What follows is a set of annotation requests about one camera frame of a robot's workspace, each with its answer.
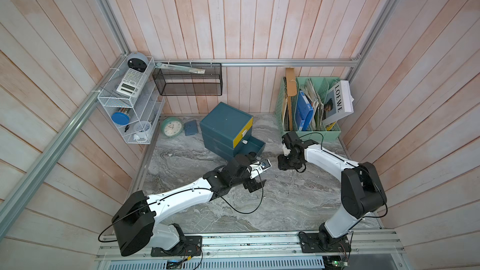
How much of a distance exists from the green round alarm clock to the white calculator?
0.26 meters

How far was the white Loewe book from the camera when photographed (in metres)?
0.90

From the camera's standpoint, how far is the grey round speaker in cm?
81

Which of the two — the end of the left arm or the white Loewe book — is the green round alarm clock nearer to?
the end of the left arm

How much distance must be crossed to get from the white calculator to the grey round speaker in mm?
17

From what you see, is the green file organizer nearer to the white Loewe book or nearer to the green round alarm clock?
the white Loewe book

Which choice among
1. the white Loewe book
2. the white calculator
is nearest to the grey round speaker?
the white calculator

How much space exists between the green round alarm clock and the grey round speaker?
0.29 metres
